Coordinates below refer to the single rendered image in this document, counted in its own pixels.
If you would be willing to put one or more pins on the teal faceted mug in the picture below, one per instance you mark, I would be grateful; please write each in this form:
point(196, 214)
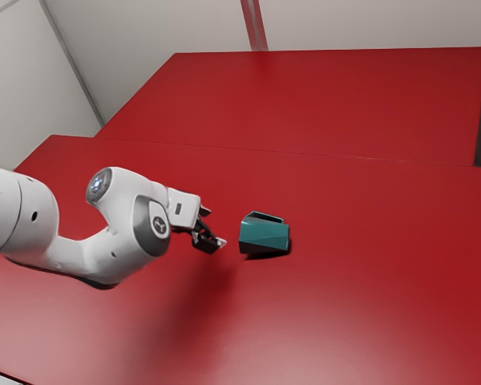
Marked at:
point(262, 236)

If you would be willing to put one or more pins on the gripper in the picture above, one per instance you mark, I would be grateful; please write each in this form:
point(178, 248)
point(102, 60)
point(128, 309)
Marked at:
point(200, 225)

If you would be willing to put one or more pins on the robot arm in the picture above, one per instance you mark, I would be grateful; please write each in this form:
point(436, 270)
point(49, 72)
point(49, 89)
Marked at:
point(64, 252)

